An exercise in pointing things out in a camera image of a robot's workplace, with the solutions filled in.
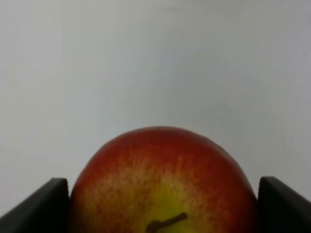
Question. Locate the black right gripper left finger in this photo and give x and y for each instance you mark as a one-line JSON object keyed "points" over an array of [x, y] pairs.
{"points": [[44, 211]]}

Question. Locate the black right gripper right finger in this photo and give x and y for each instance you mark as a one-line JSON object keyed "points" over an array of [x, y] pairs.
{"points": [[281, 209]]}

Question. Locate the red yellow apple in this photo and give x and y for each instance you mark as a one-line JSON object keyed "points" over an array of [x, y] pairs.
{"points": [[162, 180]]}

